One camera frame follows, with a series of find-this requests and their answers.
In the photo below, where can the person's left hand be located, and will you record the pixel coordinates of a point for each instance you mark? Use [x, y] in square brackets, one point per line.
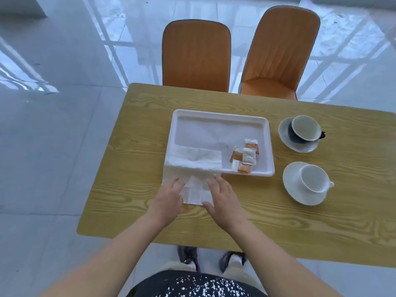
[165, 202]

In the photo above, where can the person's right hand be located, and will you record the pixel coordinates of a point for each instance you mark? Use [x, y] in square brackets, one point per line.
[225, 205]

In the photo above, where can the person's right thumb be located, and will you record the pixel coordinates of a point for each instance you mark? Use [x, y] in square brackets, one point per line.
[208, 207]

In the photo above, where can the person's left fingers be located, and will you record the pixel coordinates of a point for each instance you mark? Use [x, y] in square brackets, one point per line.
[175, 185]

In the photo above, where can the white paper napkin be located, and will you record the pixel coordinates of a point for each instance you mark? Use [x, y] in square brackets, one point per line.
[198, 162]

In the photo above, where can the person's right forearm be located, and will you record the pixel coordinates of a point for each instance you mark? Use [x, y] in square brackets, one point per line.
[278, 262]

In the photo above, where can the person's left forearm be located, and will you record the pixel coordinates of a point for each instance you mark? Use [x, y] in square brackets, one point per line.
[105, 262]

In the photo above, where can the orange and white sachet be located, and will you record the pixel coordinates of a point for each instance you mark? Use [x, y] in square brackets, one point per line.
[252, 144]
[243, 168]
[236, 155]

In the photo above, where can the person's left black shoe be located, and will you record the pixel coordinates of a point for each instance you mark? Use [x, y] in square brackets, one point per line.
[188, 256]

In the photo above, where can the person's black shoe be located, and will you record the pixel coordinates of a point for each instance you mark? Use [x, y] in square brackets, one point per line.
[188, 256]
[227, 259]

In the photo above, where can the person's right black shoe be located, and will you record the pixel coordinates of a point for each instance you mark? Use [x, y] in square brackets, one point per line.
[227, 259]

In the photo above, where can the white plastic tray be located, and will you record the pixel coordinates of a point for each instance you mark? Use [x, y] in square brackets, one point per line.
[216, 129]

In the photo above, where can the person's beige trousers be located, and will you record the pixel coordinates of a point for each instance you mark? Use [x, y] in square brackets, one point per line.
[235, 272]

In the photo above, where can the black white-speckled shirt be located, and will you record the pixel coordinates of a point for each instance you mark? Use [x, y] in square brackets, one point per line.
[195, 286]

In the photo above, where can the white saucer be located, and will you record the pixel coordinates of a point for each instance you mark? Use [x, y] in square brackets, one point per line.
[290, 179]

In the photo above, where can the grey saucer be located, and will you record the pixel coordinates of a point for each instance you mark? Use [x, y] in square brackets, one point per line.
[284, 132]

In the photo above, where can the dark cup with white inside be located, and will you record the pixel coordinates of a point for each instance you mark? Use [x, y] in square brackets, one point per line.
[304, 128]

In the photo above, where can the orange chair with flat back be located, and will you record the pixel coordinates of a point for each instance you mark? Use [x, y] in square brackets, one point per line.
[196, 55]

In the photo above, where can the orange chair with ribbed back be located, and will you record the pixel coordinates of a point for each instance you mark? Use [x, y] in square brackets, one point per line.
[278, 52]

